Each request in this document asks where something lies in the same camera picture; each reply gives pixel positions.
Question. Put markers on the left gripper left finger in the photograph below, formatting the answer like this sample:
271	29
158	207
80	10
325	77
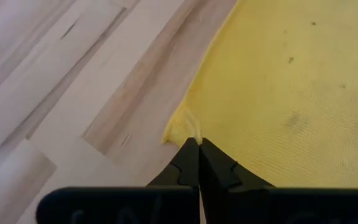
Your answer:
182	177

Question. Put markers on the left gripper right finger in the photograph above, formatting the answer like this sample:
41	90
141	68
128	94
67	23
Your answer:
219	177

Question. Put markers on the yellow microfiber towel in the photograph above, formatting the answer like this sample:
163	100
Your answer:
291	93

